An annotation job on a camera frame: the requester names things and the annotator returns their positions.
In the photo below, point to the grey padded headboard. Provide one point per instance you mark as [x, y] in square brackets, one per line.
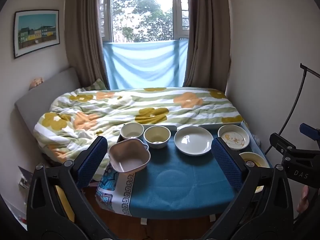
[40, 97]

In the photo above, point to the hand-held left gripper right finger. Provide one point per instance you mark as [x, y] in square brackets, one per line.
[225, 163]

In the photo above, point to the window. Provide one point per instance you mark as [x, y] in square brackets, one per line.
[142, 12]

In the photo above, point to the light blue window cloth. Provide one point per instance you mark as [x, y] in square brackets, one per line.
[145, 62]

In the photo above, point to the framed picture of houses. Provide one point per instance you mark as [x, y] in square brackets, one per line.
[37, 31]

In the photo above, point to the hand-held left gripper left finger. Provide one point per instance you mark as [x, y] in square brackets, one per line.
[93, 158]

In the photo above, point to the cream bowl with yellow inside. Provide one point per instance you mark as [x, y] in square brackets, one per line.
[157, 136]

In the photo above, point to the person's right hand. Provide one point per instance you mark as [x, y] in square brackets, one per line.
[303, 200]

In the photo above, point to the yellow rimmed plate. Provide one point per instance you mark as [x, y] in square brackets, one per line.
[252, 157]

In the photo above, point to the green pillow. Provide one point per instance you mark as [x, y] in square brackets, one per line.
[96, 84]

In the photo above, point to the pink square bowl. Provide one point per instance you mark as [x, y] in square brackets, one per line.
[128, 156]

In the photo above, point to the plain white plate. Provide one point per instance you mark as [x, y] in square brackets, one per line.
[193, 140]

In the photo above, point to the blue patterned tablecloth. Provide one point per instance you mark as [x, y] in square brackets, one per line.
[175, 180]

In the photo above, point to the tan plush toy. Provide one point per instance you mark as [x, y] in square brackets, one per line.
[37, 83]

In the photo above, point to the brown curtain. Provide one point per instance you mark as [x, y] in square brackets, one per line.
[83, 30]
[207, 35]

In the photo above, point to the white plate with duck print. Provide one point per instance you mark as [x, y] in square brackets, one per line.
[233, 137]

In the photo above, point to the floral striped blanket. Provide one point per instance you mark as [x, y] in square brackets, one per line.
[125, 110]

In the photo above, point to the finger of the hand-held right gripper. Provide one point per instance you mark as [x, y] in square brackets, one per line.
[282, 142]
[310, 131]

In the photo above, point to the small cream bowl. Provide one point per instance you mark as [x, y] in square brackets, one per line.
[131, 131]

